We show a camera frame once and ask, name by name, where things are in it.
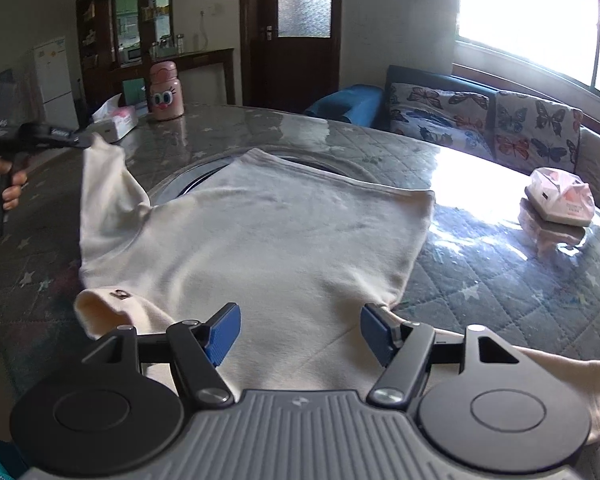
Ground cream white shirt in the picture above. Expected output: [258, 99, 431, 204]
[73, 131, 600, 446]

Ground right butterfly print cushion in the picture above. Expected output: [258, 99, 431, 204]
[494, 91, 583, 174]

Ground dark wooden cabinet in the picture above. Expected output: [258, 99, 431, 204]
[76, 0, 242, 110]

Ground blue sofa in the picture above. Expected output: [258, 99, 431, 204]
[303, 64, 600, 137]

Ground pink white tissue box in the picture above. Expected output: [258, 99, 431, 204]
[524, 167, 595, 228]

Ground black round induction cooker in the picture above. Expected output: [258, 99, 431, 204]
[148, 145, 379, 206]

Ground window with frame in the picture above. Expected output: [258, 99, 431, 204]
[452, 0, 600, 106]

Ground dark wooden glass door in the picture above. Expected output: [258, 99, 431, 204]
[239, 0, 342, 113]

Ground white refrigerator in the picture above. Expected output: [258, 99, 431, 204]
[33, 37, 79, 129]

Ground pink cartoon thermos bottle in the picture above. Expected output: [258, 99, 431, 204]
[149, 61, 184, 122]

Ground left butterfly print cushion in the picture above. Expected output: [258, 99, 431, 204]
[388, 84, 493, 160]

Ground butterfly print cushion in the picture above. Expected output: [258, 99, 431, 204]
[388, 84, 493, 160]
[494, 91, 583, 174]

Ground person's left hand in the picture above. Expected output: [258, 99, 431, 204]
[0, 157, 28, 211]

